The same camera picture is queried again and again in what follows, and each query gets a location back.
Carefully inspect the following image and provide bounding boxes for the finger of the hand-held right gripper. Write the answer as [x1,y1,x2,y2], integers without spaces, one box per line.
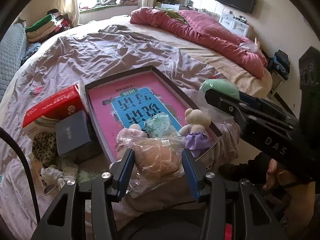
[204,88,298,128]
[239,92,298,123]

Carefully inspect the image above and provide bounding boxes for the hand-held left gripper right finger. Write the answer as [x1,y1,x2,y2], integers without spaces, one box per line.
[181,149,288,240]

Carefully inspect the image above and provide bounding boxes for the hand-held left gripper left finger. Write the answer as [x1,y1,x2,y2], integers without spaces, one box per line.
[31,148,135,240]

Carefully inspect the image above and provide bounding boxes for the green plush toy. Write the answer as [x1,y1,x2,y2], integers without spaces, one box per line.
[199,79,240,124]

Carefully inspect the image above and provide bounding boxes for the cream bear plush purple dress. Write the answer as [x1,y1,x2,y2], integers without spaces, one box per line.
[179,108,212,150]

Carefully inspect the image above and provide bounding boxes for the beige soft toy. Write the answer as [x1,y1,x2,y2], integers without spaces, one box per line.
[125,137,187,198]

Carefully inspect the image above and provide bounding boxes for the pale pink plush toy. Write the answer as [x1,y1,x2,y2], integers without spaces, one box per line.
[115,124,148,153]

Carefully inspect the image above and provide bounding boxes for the white plush toy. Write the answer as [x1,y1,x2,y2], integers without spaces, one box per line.
[41,159,80,188]

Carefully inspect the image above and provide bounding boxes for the shallow box with pink book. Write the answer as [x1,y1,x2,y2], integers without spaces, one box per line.
[84,65,224,164]

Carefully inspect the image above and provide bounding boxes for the leopard print cloth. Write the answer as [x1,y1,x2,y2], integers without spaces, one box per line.
[31,132,60,168]

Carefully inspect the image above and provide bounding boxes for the person's right hand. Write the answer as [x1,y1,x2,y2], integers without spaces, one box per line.
[262,159,297,192]

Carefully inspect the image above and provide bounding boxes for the cream bed sheet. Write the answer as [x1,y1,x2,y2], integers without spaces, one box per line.
[60,15,273,98]

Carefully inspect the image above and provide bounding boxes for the black and blue bag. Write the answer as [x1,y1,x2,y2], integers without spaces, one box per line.
[266,50,290,80]

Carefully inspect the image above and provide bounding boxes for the clear plastic bag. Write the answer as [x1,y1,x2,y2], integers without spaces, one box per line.
[239,41,259,53]

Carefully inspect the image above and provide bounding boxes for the dark blue box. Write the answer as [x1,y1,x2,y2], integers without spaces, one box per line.
[55,110,100,158]

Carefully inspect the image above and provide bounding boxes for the pink quilt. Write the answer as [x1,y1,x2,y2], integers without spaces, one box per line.
[130,7,267,79]

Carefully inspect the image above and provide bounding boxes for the white cabinet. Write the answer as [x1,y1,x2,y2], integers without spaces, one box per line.
[219,12,254,38]

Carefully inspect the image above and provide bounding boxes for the red and white carton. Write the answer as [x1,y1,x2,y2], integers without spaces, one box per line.
[22,84,87,142]

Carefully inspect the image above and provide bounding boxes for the green cloth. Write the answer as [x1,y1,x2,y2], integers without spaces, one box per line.
[164,9,190,25]

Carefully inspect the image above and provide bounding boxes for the cluttered bedside table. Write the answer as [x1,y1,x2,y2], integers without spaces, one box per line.
[155,0,187,10]

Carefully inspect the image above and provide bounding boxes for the bedding on windowsill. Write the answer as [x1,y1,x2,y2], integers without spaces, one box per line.
[80,0,139,9]

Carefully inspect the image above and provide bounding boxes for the dark patterned pillow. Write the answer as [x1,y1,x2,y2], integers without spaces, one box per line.
[21,42,42,65]

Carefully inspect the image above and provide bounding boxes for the stack of folded blankets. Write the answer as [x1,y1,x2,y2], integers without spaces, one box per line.
[25,9,78,43]

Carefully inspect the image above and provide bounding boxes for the grey quilted headboard cover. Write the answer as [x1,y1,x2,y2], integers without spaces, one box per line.
[0,21,27,100]

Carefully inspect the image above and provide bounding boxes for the black cable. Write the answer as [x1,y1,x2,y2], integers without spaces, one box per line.
[0,127,42,223]

